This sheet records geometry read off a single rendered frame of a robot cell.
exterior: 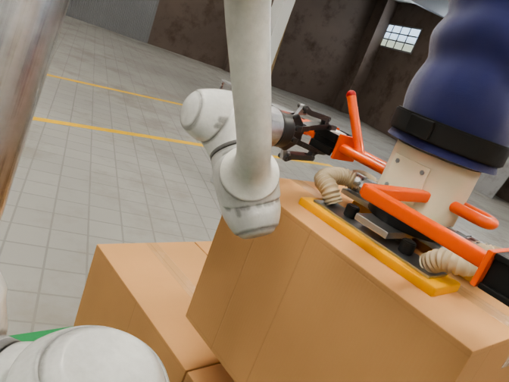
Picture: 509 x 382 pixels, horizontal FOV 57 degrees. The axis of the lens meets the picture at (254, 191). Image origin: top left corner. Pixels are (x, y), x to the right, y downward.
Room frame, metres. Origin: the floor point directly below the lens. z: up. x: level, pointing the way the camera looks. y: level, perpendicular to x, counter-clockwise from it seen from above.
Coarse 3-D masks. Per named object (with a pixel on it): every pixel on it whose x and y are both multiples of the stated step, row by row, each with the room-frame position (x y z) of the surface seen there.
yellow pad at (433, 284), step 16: (320, 208) 0.92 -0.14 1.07; (336, 208) 0.95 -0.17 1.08; (352, 208) 0.91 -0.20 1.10; (336, 224) 0.88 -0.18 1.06; (352, 224) 0.88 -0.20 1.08; (352, 240) 0.85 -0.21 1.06; (368, 240) 0.84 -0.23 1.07; (384, 240) 0.85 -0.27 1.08; (384, 256) 0.80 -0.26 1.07; (400, 256) 0.80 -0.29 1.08; (416, 256) 0.83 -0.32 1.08; (400, 272) 0.77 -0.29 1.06; (416, 272) 0.76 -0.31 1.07; (432, 288) 0.73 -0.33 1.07; (448, 288) 0.76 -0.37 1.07
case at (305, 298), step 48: (288, 192) 1.02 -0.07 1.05; (240, 240) 0.96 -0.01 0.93; (288, 240) 0.86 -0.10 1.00; (336, 240) 0.82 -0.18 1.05; (240, 288) 0.92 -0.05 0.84; (288, 288) 0.83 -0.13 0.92; (336, 288) 0.76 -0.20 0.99; (384, 288) 0.70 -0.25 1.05; (240, 336) 0.88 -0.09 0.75; (288, 336) 0.80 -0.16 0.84; (336, 336) 0.73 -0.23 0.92; (384, 336) 0.68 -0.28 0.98; (432, 336) 0.63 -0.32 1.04; (480, 336) 0.65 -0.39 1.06
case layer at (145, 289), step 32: (96, 256) 1.36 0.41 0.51; (128, 256) 1.38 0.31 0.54; (160, 256) 1.45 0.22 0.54; (192, 256) 1.54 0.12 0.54; (96, 288) 1.32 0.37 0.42; (128, 288) 1.21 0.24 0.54; (160, 288) 1.27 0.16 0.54; (192, 288) 1.34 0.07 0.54; (96, 320) 1.29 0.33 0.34; (128, 320) 1.17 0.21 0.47; (160, 320) 1.12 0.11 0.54; (160, 352) 1.04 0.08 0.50; (192, 352) 1.04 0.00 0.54
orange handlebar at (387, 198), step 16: (368, 160) 1.01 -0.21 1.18; (368, 192) 0.71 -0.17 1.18; (384, 192) 0.75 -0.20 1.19; (400, 192) 0.78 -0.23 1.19; (416, 192) 0.82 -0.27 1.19; (384, 208) 0.69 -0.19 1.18; (400, 208) 0.67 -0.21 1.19; (464, 208) 0.85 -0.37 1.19; (416, 224) 0.65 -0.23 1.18; (432, 224) 0.63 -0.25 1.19; (480, 224) 0.83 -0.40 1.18; (496, 224) 0.83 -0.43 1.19; (448, 240) 0.61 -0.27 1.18; (464, 240) 0.60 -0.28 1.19; (464, 256) 0.59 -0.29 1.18; (480, 256) 0.58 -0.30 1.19
